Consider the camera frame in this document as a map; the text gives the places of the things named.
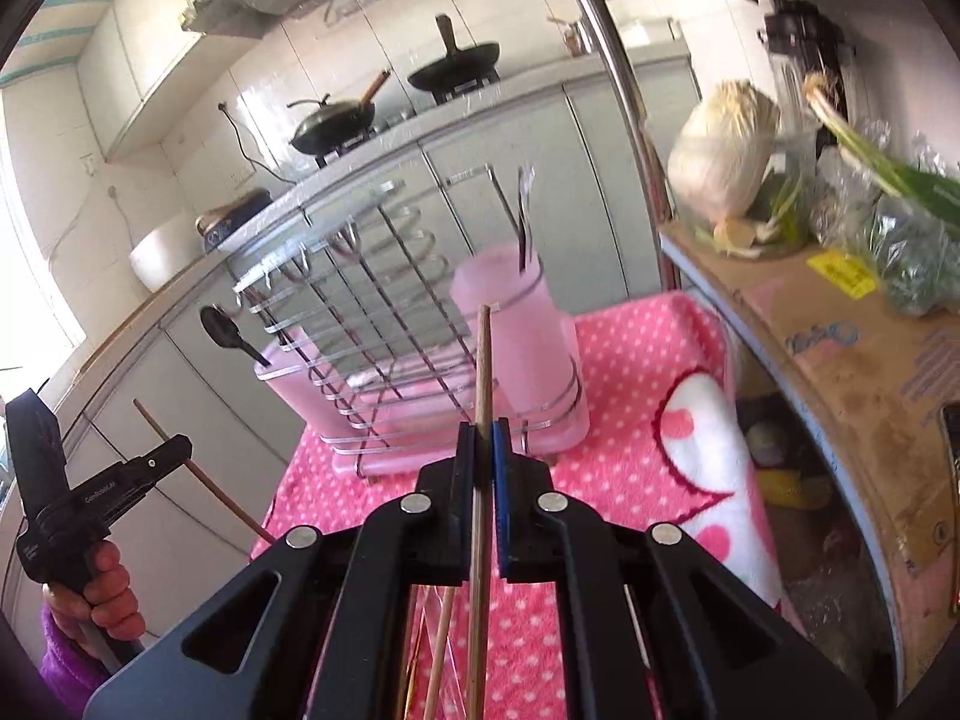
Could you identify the steel kettle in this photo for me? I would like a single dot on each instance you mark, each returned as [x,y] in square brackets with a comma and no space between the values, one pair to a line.
[576,37]

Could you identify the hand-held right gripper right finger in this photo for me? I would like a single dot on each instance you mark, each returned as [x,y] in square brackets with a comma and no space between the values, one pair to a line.
[501,495]

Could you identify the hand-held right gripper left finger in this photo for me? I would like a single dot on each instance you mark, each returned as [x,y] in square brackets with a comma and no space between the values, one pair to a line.
[466,465]

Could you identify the wooden chopstick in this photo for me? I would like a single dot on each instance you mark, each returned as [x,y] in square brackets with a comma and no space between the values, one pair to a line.
[439,652]
[483,375]
[217,491]
[410,652]

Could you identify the metal grater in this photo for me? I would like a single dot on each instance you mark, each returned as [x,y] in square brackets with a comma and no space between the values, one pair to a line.
[952,450]

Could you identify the person's left forearm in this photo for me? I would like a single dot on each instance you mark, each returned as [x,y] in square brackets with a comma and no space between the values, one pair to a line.
[67,667]

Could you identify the clear plastic container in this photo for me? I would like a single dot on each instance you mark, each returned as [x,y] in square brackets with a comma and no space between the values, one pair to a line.
[795,165]

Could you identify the black wok with lid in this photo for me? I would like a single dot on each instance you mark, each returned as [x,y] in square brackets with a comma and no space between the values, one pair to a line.
[330,127]

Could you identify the cardboard sheet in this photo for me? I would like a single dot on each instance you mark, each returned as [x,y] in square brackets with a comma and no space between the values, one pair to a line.
[847,375]

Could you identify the pink polka dot blanket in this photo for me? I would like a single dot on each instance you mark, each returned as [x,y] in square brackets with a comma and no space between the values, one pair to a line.
[637,360]

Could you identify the green onions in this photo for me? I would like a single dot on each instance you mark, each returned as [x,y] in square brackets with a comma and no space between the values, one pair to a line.
[907,184]

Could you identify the plastic bag of greens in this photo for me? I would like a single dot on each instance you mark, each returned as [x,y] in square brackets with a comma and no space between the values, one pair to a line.
[907,270]

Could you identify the black blender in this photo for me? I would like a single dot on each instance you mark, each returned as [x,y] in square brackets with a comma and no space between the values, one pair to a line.
[806,34]

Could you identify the white wall cabinet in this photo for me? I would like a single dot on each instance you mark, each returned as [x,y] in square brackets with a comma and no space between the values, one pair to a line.
[150,52]

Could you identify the black spoon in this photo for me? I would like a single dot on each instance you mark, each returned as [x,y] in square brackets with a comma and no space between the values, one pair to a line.
[217,326]

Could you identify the pink plastic utensil holder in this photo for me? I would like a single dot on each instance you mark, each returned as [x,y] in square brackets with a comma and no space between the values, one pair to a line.
[517,330]

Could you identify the napa cabbage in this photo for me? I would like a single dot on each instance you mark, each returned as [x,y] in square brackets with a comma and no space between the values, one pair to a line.
[720,157]

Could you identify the person's left hand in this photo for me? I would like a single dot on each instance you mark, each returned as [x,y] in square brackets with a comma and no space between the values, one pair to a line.
[112,592]

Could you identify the ginger piece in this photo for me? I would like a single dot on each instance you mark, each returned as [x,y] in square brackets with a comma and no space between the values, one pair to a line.
[735,236]

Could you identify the clear plastic fork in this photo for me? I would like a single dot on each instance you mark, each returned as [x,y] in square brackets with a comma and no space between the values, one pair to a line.
[456,682]

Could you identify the yellow object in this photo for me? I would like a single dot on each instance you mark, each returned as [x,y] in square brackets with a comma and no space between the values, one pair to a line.
[787,487]

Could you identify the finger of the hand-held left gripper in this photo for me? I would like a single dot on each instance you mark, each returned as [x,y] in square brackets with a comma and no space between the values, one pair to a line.
[161,457]

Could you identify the metal shelf rack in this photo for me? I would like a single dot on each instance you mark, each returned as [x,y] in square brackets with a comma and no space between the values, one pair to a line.
[855,495]

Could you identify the white rice cooker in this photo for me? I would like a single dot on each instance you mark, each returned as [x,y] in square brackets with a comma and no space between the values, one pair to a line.
[169,251]

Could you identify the grey kitchen cabinet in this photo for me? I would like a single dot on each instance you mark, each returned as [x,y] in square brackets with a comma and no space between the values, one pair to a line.
[525,127]

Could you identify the gas stove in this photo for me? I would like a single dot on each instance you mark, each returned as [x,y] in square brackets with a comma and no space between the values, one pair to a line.
[334,156]

